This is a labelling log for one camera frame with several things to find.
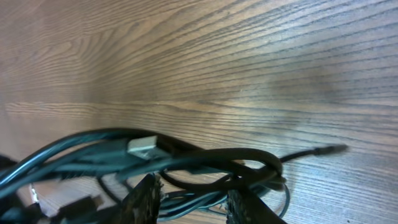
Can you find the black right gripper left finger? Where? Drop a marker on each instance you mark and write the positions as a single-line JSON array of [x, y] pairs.
[[141, 206]]

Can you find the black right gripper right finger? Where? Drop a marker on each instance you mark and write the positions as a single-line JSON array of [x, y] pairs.
[[245, 207]]

